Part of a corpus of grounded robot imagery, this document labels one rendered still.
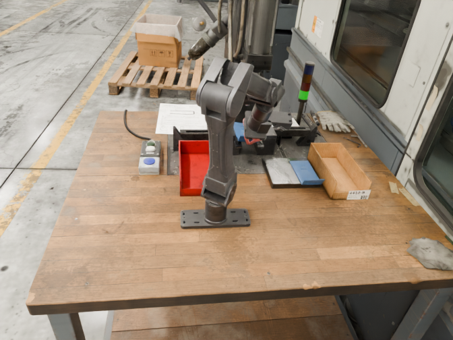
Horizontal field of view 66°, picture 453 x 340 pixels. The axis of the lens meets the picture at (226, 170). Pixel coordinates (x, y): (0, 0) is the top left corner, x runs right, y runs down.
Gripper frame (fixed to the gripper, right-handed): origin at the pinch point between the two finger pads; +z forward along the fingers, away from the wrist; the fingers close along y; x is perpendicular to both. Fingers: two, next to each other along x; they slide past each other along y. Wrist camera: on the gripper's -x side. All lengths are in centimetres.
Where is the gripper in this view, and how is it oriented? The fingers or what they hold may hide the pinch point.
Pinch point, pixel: (249, 138)
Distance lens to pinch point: 123.0
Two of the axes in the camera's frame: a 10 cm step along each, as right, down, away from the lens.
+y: -0.3, -8.9, 4.5
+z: -1.9, 4.4, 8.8
